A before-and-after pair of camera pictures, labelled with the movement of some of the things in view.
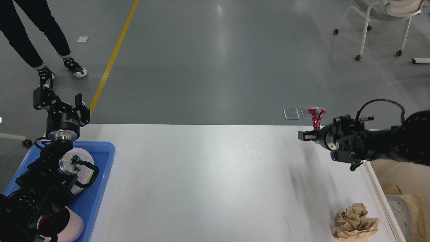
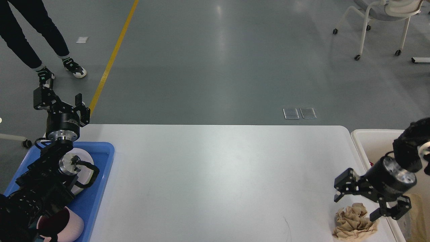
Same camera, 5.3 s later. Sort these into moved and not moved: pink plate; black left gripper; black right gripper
Moved: black right gripper
Not moved: black left gripper; pink plate
